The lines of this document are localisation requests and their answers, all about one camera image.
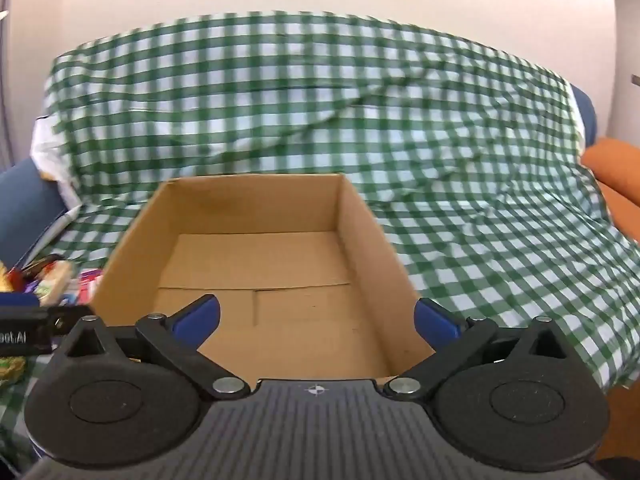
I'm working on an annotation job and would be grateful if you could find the blue denim zipper bag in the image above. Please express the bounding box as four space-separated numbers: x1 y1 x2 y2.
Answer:
0 157 81 268

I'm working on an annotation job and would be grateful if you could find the green white checked cloth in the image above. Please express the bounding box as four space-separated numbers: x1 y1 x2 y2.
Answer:
0 7 640 466

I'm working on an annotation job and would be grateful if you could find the pink white snack packet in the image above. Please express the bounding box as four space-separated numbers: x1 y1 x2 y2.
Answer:
75 269 104 306

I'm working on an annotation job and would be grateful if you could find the pale green-label cracker packet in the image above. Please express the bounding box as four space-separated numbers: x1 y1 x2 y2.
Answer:
25 258 76 307

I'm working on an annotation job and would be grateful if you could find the orange cushion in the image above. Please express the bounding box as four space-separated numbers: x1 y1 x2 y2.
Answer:
580 137 640 248

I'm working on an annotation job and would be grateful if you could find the brown cardboard box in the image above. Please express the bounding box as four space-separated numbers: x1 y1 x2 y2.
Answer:
90 174 435 381

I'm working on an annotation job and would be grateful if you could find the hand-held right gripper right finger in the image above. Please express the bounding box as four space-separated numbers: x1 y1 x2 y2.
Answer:
384 297 568 401

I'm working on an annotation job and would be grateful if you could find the blue sofa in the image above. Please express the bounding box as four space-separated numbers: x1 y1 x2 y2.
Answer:
571 85 598 153

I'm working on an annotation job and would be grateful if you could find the yellow red snack packet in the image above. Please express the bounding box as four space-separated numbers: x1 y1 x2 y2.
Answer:
0 260 26 293

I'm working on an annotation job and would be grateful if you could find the white plastic bag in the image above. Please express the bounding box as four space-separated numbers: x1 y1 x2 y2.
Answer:
31 115 83 221

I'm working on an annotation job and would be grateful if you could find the yellow-label cookie packet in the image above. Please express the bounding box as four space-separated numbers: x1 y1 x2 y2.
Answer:
0 355 32 387

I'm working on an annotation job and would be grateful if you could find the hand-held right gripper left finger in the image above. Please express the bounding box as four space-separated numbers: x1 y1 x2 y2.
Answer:
62 294 251 401

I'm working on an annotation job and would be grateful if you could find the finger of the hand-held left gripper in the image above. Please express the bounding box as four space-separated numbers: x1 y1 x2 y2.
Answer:
47 304 96 343

